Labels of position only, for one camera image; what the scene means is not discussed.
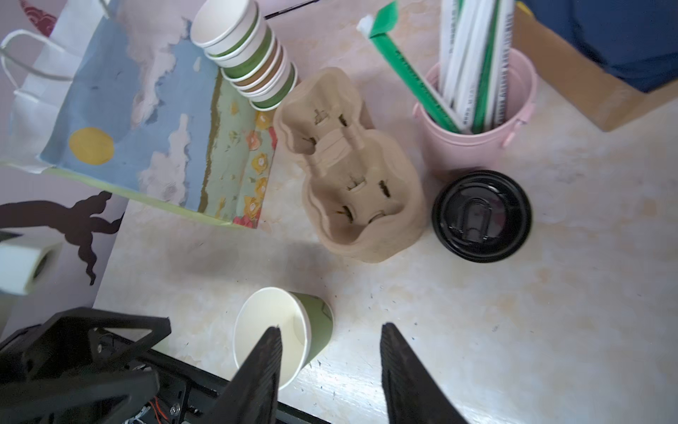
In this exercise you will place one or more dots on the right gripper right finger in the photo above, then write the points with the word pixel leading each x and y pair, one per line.
pixel 412 395

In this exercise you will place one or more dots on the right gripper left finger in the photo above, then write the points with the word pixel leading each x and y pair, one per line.
pixel 251 396

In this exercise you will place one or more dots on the green paper cup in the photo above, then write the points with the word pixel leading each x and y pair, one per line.
pixel 306 323

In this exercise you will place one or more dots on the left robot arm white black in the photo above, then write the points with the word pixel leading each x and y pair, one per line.
pixel 26 261

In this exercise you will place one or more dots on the black coffee lid stack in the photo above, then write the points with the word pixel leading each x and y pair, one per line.
pixel 482 217

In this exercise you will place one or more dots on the brown pulp cup carrier stack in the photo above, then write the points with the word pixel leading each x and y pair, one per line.
pixel 361 192

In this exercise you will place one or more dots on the pink bucket straw holder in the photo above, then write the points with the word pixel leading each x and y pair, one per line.
pixel 445 152

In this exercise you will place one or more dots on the stack of paper cups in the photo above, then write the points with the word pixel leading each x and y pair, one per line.
pixel 236 36

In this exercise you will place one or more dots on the cardboard box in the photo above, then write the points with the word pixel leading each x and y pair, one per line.
pixel 606 101

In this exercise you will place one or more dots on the green wrapped straw leaning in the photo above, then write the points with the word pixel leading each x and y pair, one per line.
pixel 376 29

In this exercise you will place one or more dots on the dark blue napkins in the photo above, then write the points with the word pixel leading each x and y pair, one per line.
pixel 635 41

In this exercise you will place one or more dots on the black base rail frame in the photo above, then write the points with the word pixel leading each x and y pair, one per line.
pixel 92 366

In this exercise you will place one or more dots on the paper gift bag with handles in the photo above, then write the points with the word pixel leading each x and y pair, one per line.
pixel 120 98

